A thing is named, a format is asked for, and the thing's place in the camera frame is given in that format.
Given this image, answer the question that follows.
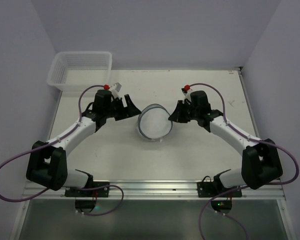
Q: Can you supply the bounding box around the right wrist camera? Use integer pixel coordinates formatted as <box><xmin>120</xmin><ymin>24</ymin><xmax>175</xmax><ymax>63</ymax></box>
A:
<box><xmin>181</xmin><ymin>84</ymin><xmax>193</xmax><ymax>101</ymax></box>

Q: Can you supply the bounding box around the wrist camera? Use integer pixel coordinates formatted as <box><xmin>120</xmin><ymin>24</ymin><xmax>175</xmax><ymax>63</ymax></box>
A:
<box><xmin>181</xmin><ymin>84</ymin><xmax>193</xmax><ymax>101</ymax></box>
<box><xmin>103</xmin><ymin>82</ymin><xmax>122</xmax><ymax>99</ymax></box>

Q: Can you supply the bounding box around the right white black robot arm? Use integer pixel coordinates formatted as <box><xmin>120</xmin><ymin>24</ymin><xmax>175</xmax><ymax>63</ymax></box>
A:
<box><xmin>168</xmin><ymin>88</ymin><xmax>283</xmax><ymax>190</ymax></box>

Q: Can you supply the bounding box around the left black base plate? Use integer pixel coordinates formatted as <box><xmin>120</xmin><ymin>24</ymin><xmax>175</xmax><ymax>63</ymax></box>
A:
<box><xmin>64</xmin><ymin>181</ymin><xmax>110</xmax><ymax>198</ymax></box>

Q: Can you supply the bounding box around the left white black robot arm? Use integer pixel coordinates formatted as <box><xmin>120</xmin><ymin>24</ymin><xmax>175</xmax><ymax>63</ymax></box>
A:
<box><xmin>26</xmin><ymin>89</ymin><xmax>141</xmax><ymax>191</ymax></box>

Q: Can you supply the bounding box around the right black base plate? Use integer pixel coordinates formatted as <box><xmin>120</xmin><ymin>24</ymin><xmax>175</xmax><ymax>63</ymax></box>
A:
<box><xmin>196</xmin><ymin>176</ymin><xmax>243</xmax><ymax>198</ymax></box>

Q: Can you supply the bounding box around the aluminium mounting rail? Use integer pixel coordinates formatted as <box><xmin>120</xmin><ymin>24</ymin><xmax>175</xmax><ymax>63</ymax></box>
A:
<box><xmin>21</xmin><ymin>177</ymin><xmax>283</xmax><ymax>200</ymax></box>

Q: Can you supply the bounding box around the white plastic mesh basket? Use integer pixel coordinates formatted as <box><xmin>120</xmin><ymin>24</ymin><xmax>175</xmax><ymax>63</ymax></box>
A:
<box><xmin>46</xmin><ymin>51</ymin><xmax>113</xmax><ymax>92</ymax></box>

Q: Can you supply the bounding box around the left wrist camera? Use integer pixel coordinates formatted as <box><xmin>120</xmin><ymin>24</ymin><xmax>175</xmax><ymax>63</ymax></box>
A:
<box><xmin>103</xmin><ymin>82</ymin><xmax>122</xmax><ymax>99</ymax></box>

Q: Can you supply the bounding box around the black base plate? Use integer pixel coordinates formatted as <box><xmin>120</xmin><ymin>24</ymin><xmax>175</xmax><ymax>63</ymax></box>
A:
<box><xmin>64</xmin><ymin>181</ymin><xmax>110</xmax><ymax>198</ymax></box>
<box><xmin>196</xmin><ymin>176</ymin><xmax>243</xmax><ymax>198</ymax></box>

